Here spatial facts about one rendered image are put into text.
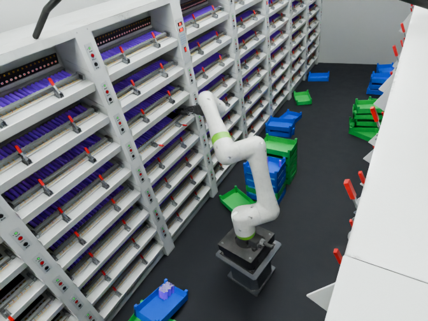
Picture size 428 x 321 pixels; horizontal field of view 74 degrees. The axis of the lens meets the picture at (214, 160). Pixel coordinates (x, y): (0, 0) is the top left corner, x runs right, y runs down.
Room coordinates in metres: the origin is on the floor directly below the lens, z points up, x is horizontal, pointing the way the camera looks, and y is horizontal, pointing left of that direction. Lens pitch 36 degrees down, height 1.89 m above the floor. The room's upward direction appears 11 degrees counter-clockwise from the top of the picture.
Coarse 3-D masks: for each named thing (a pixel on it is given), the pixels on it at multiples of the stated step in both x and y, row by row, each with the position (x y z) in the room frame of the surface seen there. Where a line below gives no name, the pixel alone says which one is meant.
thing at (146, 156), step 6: (192, 114) 1.99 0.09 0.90; (180, 120) 1.92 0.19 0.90; (186, 120) 1.92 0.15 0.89; (192, 120) 1.97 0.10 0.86; (186, 126) 1.90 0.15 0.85; (168, 132) 1.78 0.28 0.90; (174, 132) 1.78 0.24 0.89; (162, 138) 1.72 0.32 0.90; (168, 138) 1.72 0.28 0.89; (162, 144) 1.68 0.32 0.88; (150, 150) 1.60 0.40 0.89; (156, 150) 1.62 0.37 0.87; (144, 156) 1.55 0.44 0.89; (150, 156) 1.58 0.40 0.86; (144, 162) 1.53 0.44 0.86
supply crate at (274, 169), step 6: (246, 162) 1.95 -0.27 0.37; (270, 162) 1.94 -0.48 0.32; (276, 162) 1.92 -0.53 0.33; (282, 162) 1.89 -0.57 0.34; (246, 168) 1.88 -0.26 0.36; (270, 168) 1.86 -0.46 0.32; (276, 168) 1.85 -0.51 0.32; (282, 168) 1.81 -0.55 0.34; (270, 174) 1.75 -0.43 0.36; (276, 174) 1.72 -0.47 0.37
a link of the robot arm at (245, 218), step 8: (240, 208) 1.18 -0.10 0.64; (248, 208) 1.17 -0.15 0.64; (256, 208) 1.16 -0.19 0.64; (232, 216) 1.15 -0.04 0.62; (240, 216) 1.13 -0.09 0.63; (248, 216) 1.12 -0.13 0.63; (256, 216) 1.12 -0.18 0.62; (240, 224) 1.10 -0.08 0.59; (248, 224) 1.10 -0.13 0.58; (256, 224) 1.11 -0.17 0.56; (240, 232) 1.10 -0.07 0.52; (248, 232) 1.09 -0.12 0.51
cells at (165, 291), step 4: (164, 284) 1.15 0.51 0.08; (168, 284) 1.14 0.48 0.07; (160, 288) 1.12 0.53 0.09; (164, 288) 1.11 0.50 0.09; (168, 288) 1.11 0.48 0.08; (172, 288) 1.12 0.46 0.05; (160, 292) 1.09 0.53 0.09; (164, 292) 1.07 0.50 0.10; (168, 292) 1.09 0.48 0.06; (172, 292) 1.11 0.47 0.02; (160, 296) 1.08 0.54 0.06; (164, 296) 1.06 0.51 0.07; (168, 296) 1.08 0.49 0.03
